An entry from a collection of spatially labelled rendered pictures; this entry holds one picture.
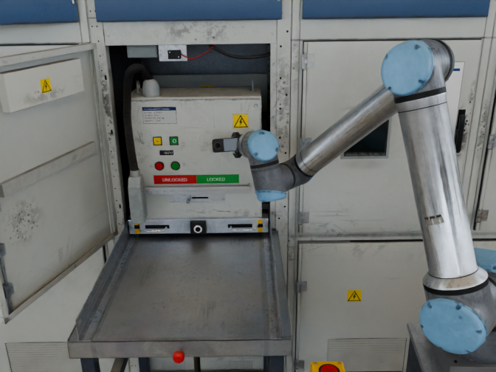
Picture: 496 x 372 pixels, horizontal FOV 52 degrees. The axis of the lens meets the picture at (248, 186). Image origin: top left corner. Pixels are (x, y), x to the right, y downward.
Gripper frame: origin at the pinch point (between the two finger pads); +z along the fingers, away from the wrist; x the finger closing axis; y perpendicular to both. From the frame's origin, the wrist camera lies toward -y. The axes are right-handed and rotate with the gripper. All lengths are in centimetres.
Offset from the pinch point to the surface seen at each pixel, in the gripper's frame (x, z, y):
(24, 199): -11, -15, -69
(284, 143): -1.3, 0.6, 20.6
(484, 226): -41, -12, 97
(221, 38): 37.3, -3.8, -0.9
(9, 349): -81, 53, -95
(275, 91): 17.7, -3.2, 17.4
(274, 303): -48, -36, 1
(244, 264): -41.8, -11.1, -1.3
